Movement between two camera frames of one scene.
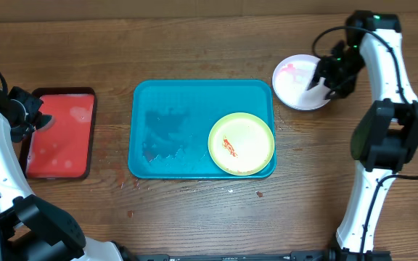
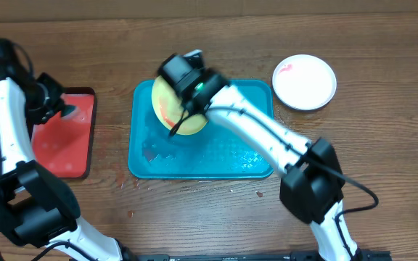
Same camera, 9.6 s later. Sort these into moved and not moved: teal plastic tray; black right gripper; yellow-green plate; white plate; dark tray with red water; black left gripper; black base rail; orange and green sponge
Moved: orange and green sponge; black left gripper; black right gripper; yellow-green plate
Not moved: teal plastic tray; dark tray with red water; white plate; black base rail
